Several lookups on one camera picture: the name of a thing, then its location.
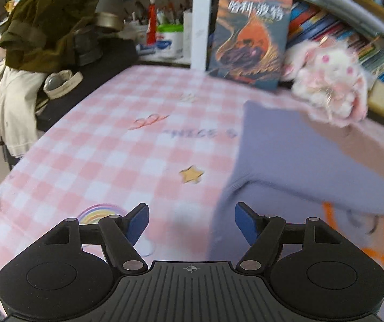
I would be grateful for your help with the large fantasy novel book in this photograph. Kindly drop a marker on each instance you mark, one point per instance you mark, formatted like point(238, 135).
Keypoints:
point(249, 40)

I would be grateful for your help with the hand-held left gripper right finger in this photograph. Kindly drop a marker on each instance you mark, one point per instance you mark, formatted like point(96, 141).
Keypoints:
point(245, 221)

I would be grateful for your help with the pink checkered printed desk mat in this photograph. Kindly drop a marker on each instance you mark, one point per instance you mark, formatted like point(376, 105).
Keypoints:
point(94, 161)

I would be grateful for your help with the beige smartwatch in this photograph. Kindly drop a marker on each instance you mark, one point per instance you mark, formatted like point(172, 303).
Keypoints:
point(56, 82)

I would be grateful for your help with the round metal tin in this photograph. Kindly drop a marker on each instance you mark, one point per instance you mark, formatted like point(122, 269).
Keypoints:
point(108, 20)

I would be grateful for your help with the white and pink plush bunny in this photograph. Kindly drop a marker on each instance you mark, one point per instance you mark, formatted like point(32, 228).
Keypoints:
point(329, 73)

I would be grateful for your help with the white shelf upright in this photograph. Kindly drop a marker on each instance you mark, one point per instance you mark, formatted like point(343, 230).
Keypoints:
point(202, 23)

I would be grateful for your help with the purple knit garment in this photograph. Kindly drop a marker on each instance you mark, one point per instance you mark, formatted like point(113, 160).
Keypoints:
point(279, 154)

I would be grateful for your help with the olive green jacket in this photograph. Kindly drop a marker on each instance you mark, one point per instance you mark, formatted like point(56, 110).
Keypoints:
point(44, 30)

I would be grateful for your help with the white jar with green rim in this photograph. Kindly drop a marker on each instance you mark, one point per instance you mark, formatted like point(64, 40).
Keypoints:
point(168, 45)

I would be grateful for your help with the bunch of pens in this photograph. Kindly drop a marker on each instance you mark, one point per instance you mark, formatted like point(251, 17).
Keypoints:
point(138, 10)

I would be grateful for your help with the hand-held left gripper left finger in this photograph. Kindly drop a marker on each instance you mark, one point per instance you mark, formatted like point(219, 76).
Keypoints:
point(138, 221)

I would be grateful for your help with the beige garment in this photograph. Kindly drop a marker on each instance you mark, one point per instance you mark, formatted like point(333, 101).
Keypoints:
point(7, 107)

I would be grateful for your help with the red figure ornament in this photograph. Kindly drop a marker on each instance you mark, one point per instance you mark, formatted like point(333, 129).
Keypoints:
point(151, 23)

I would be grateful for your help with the mauve knit garment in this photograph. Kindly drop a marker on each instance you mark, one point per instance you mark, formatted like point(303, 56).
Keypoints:
point(373, 147)

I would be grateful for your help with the black chair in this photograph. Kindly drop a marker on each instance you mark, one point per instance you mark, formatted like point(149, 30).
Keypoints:
point(111, 60)

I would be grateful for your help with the row of colourful books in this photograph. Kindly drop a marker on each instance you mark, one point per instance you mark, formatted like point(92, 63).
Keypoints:
point(316, 23)

